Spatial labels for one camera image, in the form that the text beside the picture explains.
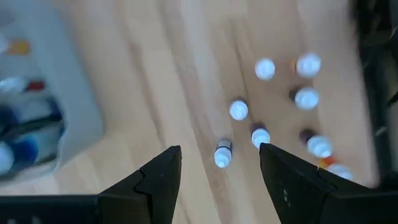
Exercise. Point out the small white-capped dropper bottle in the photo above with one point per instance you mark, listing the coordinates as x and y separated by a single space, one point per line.
222 157
238 110

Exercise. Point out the small yellow dropper bottle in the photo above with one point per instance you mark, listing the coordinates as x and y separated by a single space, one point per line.
19 46

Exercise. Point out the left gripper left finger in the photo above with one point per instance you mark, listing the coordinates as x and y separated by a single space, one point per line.
155 186

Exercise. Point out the small black dropper bottle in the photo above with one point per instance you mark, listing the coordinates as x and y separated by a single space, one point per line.
306 99

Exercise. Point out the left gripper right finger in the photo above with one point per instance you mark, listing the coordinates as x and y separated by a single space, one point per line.
295 186

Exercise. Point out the grey plastic bin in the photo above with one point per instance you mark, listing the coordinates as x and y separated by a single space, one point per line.
77 93

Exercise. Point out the large blue food coloring bottle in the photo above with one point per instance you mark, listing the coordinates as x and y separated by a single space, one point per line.
26 151

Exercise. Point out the small blue dropper bottle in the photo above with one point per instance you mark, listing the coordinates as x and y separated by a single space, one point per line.
260 136

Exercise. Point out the small violet dropper bottle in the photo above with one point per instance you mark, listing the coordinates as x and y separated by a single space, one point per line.
319 147

